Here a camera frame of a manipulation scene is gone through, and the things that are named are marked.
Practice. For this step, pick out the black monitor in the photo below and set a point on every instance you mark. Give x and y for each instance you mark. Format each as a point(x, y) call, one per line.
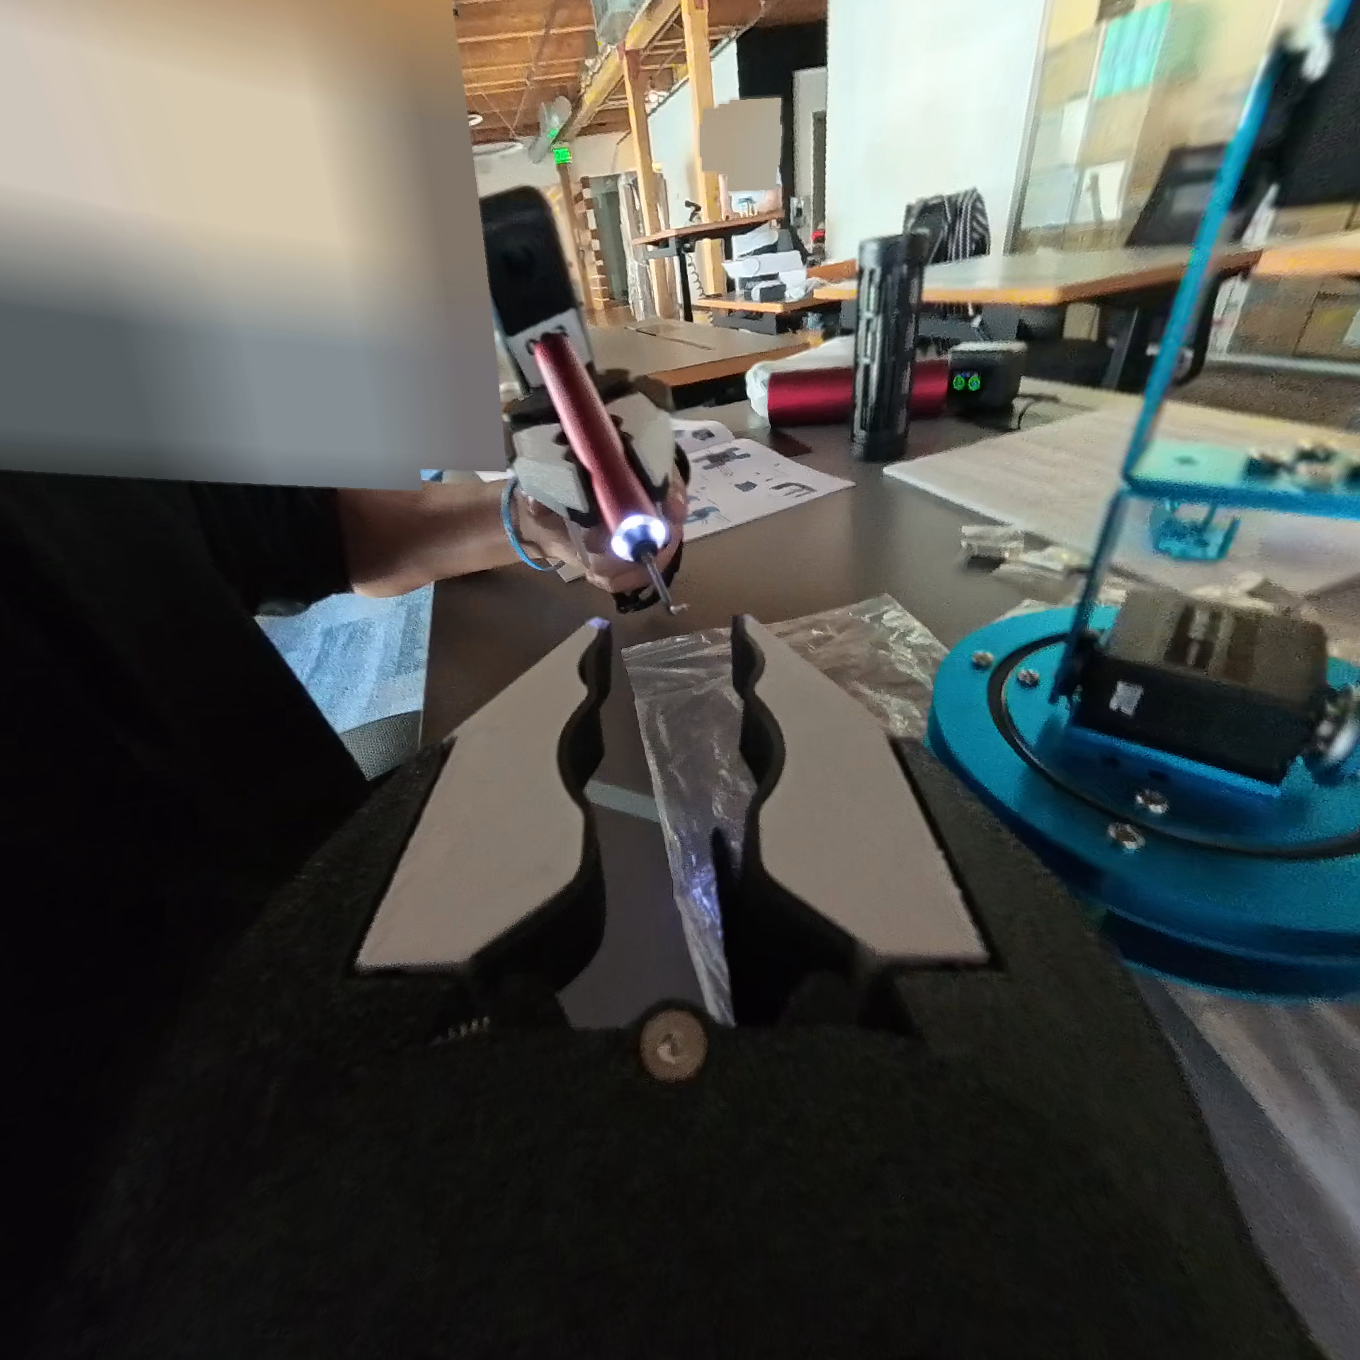
point(1179, 197)

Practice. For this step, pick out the wooden standing desk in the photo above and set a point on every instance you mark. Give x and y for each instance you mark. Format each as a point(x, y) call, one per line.
point(703, 228)

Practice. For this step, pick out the small blue metal bracket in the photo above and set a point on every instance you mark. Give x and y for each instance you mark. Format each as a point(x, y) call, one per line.
point(1195, 533)

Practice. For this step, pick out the person's black shirt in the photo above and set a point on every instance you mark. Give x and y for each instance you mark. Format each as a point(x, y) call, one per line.
point(127, 690)

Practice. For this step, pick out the black ribbed cylinder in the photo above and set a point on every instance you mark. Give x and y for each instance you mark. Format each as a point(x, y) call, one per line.
point(889, 351)

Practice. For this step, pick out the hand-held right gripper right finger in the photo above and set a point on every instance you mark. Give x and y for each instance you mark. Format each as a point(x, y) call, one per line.
point(861, 839)

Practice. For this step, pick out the person's left hand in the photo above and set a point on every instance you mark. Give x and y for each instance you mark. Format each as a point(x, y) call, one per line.
point(546, 533)

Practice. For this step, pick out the blue wristband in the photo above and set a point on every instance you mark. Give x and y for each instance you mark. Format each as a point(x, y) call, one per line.
point(507, 522)

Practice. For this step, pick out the red electric screwdriver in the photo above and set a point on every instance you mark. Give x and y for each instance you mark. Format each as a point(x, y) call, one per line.
point(581, 436)

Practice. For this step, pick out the red cylindrical case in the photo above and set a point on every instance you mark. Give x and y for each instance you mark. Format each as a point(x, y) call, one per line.
point(808, 391)

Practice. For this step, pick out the clear plastic bag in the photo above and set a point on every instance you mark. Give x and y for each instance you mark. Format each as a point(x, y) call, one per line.
point(680, 722)

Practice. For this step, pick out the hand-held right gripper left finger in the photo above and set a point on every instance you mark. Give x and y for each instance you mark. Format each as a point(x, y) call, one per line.
point(480, 828)

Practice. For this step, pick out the black charger with green lights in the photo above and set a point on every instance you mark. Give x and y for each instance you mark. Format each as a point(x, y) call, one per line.
point(988, 381)

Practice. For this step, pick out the striped black jacket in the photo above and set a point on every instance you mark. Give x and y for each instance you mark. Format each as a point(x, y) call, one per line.
point(956, 223)

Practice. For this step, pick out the printed instruction sheet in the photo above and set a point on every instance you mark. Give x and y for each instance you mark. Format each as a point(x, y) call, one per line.
point(766, 474)

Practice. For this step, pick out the person's left forearm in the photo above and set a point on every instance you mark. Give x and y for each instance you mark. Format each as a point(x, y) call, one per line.
point(427, 542)

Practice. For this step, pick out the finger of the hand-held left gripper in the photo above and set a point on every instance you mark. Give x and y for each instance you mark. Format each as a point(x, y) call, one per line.
point(546, 467)
point(651, 431)

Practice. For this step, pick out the blue toy robot arm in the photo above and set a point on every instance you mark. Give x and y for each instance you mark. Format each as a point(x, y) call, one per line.
point(1191, 766)

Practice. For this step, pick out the small clear screw bags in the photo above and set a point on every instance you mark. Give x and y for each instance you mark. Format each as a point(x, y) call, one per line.
point(1020, 546)

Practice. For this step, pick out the wooden background desk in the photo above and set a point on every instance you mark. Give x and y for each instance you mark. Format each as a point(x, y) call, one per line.
point(1063, 271)

